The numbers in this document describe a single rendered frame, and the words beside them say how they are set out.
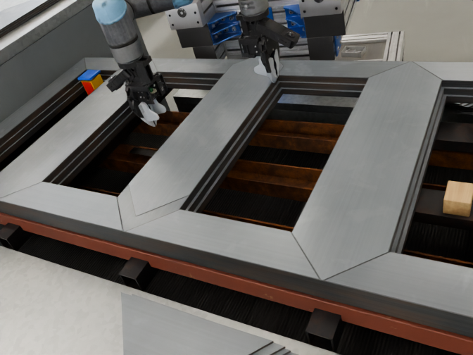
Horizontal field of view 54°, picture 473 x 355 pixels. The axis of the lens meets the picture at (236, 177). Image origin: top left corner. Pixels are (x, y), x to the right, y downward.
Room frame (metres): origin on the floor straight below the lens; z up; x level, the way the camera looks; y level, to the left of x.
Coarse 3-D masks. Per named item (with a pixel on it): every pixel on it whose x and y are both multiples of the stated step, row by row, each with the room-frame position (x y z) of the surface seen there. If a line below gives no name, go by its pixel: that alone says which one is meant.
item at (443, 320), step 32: (64, 96) 1.57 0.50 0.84; (352, 96) 1.07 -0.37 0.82; (448, 96) 0.92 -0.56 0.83; (32, 128) 1.43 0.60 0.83; (256, 128) 1.05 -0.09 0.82; (0, 160) 1.31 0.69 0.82; (224, 160) 0.92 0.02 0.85; (128, 192) 0.89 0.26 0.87; (192, 192) 0.82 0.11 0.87; (416, 192) 0.65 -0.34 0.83; (64, 224) 0.88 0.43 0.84; (128, 224) 0.78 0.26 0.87; (192, 256) 0.65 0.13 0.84; (224, 256) 0.60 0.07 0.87; (288, 288) 0.53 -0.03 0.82; (320, 288) 0.49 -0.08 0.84; (352, 288) 0.45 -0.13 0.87; (416, 320) 0.39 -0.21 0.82; (448, 320) 0.36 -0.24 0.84
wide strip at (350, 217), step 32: (416, 64) 1.05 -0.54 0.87; (384, 96) 0.95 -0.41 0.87; (416, 96) 0.91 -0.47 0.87; (352, 128) 0.86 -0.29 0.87; (384, 128) 0.83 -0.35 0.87; (416, 128) 0.80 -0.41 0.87; (352, 160) 0.76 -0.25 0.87; (384, 160) 0.73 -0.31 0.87; (416, 160) 0.70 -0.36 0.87; (320, 192) 0.69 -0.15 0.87; (352, 192) 0.66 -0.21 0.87; (384, 192) 0.64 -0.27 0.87; (320, 224) 0.61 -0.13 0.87; (352, 224) 0.58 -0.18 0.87; (384, 224) 0.56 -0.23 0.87; (320, 256) 0.53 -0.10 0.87; (352, 256) 0.51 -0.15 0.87
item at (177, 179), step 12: (144, 168) 0.96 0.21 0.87; (156, 168) 0.94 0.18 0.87; (168, 168) 0.93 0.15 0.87; (180, 168) 0.91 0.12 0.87; (132, 180) 0.93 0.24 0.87; (144, 180) 0.91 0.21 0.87; (156, 180) 0.90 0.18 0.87; (168, 180) 0.88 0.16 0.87; (180, 180) 0.87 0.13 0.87; (192, 180) 0.86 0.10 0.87
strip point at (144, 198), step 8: (128, 184) 0.92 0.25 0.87; (136, 192) 0.88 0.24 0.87; (144, 192) 0.87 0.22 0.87; (152, 192) 0.86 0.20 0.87; (160, 192) 0.85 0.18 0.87; (168, 192) 0.84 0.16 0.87; (176, 192) 0.83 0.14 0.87; (136, 200) 0.85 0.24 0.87; (144, 200) 0.84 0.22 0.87; (152, 200) 0.83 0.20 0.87; (160, 200) 0.82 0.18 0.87; (168, 200) 0.81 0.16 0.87; (176, 200) 0.80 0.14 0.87; (136, 208) 0.82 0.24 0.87; (144, 208) 0.81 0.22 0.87; (152, 208) 0.80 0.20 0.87
